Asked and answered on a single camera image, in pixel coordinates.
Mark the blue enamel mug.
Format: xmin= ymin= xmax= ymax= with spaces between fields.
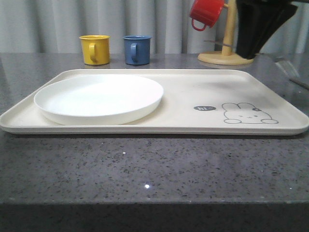
xmin=123 ymin=35 xmax=151 ymax=65

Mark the wooden mug tree stand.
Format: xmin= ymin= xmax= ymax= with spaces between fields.
xmin=197 ymin=0 xmax=253 ymax=65

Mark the white round plate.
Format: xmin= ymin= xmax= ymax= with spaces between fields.
xmin=34 ymin=74 xmax=164 ymax=125

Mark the red enamel mug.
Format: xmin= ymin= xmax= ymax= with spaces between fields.
xmin=190 ymin=0 xmax=225 ymax=31

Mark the yellow enamel mug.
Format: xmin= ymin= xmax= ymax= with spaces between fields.
xmin=79 ymin=35 xmax=110 ymax=66

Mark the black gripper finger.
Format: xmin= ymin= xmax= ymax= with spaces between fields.
xmin=246 ymin=0 xmax=297 ymax=59
xmin=236 ymin=0 xmax=267 ymax=56

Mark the grey curtain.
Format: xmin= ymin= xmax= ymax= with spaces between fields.
xmin=0 ymin=0 xmax=309 ymax=55

